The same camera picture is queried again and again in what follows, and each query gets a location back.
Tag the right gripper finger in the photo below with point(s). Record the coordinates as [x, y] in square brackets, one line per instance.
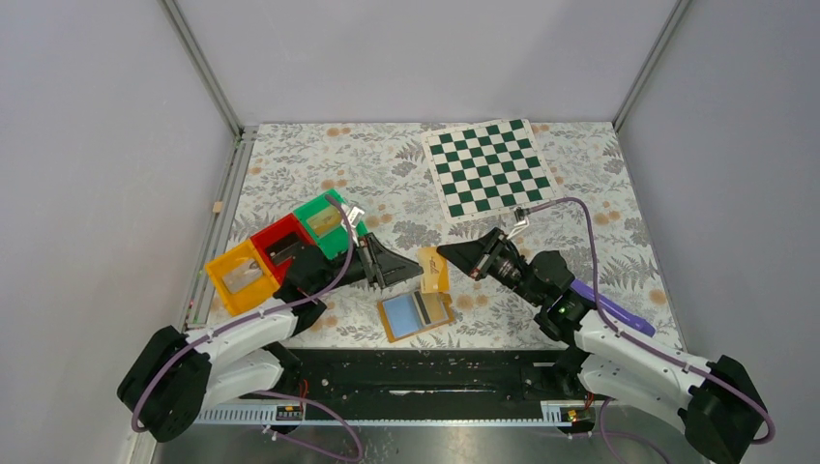
[468, 261]
[485, 243]

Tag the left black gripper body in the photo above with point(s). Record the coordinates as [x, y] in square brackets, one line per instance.
[363, 266]

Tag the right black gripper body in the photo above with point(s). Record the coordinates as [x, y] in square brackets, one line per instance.
[506, 265]

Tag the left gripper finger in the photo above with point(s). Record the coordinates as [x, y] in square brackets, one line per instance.
[387, 260]
[390, 279]

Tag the orange card holder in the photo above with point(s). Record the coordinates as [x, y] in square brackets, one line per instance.
[399, 317]

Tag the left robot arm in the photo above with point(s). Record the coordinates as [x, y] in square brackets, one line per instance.
[178, 375]

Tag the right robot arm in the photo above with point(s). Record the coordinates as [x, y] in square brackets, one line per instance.
[714, 404]

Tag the black card in red bin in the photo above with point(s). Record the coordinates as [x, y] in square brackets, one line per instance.
[282, 250]

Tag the silver card in yellow bin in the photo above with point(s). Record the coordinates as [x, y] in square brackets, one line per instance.
[242, 275]

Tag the green plastic bin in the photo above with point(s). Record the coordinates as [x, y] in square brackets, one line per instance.
[335, 242]

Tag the green white chessboard mat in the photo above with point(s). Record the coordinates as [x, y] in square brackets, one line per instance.
[488, 169]

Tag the red plastic bin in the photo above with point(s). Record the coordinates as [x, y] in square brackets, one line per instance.
[278, 229]

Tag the purple cylinder tool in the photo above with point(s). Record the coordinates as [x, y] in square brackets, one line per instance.
[615, 307]

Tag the yellow plastic bin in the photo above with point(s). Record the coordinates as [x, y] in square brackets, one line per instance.
[253, 296]

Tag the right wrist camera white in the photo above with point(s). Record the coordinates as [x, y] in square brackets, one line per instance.
[522, 222]

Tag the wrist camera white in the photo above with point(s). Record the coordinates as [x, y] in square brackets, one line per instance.
[522, 222]
[352, 217]

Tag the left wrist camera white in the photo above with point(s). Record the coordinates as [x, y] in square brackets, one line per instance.
[352, 217]

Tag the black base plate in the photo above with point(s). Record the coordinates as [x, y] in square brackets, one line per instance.
[430, 385]

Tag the aluminium rail front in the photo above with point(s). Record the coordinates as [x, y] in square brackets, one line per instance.
[269, 407]

